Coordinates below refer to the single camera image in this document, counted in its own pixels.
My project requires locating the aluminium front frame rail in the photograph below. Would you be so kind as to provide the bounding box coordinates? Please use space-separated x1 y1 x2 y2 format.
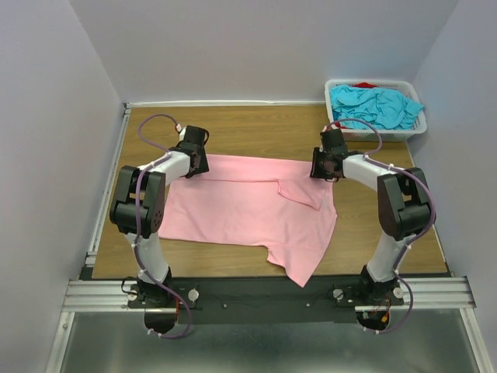
62 276 476 312

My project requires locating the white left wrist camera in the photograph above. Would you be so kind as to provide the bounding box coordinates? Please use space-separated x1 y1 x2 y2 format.
175 124 186 141

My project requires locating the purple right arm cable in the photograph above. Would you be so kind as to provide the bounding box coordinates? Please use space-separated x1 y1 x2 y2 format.
321 118 436 335

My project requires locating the pink t shirt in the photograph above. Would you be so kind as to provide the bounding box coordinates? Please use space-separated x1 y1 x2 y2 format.
158 155 338 287

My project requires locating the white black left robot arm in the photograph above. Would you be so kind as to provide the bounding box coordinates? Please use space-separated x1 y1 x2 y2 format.
109 126 210 308

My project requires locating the turquoise t shirt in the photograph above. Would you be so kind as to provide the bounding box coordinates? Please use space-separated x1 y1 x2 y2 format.
329 85 424 131

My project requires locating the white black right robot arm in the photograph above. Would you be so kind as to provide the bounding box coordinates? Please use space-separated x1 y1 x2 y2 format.
310 128 436 305

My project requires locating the red t shirt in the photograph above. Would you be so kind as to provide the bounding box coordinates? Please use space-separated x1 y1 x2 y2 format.
328 82 381 129

